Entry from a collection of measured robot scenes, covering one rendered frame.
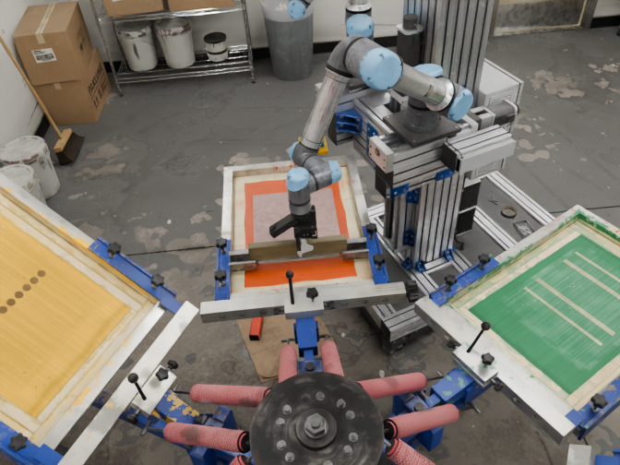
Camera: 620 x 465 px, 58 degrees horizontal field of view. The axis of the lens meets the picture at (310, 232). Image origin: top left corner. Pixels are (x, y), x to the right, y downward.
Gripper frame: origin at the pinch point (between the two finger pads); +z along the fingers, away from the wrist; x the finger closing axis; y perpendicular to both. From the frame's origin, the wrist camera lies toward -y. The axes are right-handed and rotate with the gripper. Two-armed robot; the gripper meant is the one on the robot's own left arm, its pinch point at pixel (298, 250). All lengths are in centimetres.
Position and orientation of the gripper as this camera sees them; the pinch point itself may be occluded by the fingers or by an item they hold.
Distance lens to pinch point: 203.7
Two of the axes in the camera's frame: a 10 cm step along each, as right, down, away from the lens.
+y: 9.9, -1.0, 0.2
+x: -0.9, -6.8, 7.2
